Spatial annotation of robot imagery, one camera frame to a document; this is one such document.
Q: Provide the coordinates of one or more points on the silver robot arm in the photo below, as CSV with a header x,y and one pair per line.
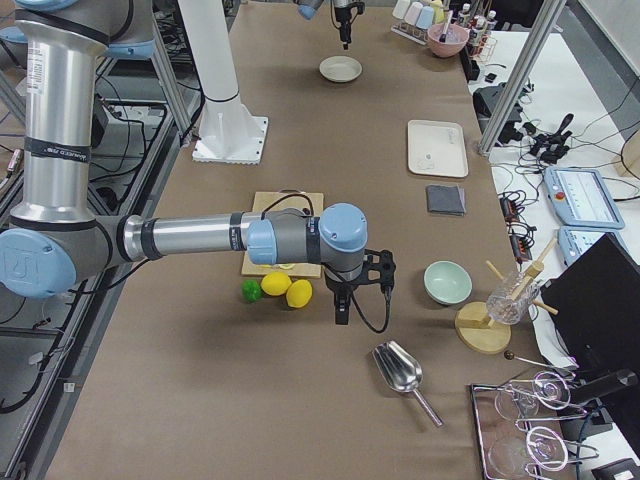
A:
x,y
54,241
308,9

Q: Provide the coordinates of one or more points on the pink bowl with ice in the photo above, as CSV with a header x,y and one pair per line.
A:
x,y
455,40

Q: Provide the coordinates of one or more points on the white cup rack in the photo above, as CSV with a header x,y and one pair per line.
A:
x,y
414,18

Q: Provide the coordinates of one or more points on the blue teach pendant near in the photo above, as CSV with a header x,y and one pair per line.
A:
x,y
574,241

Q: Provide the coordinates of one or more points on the steel scoop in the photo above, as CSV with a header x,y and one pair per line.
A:
x,y
403,374

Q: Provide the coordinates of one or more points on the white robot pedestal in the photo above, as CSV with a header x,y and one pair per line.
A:
x,y
228,132

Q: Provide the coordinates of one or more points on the green lime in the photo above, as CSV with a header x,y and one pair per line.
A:
x,y
251,291

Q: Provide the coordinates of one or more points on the wooden mug tree stand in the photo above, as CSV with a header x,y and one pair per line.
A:
x,y
478,331

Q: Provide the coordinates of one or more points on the aluminium frame post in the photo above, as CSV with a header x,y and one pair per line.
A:
x,y
541,29

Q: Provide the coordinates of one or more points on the yellow lemon outer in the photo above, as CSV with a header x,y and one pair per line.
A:
x,y
299,294

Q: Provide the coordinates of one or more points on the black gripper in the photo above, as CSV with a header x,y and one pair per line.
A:
x,y
343,13
338,286

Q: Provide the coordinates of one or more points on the mint green bowl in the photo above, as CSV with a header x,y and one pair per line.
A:
x,y
447,283

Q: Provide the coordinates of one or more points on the blue teach pendant far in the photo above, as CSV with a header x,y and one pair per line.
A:
x,y
581,198

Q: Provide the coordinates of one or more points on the cream round plate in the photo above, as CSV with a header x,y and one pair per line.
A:
x,y
340,69

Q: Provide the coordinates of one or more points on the yellow lemon near board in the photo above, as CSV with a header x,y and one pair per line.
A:
x,y
275,283

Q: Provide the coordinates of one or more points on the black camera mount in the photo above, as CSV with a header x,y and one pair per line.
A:
x,y
379,268

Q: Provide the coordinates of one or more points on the cream rabbit tray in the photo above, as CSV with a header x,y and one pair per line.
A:
x,y
436,148

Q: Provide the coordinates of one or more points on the grey folded cloth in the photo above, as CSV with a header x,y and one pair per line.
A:
x,y
446,199

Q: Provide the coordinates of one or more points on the blue teach pendant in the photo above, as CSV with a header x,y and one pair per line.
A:
x,y
574,241
581,198

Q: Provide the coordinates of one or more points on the clear crystal glass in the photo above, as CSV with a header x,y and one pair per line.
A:
x,y
511,299

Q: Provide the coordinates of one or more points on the black monitor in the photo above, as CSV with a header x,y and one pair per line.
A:
x,y
597,298

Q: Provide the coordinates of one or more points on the wire glass rack tray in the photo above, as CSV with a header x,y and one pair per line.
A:
x,y
518,428

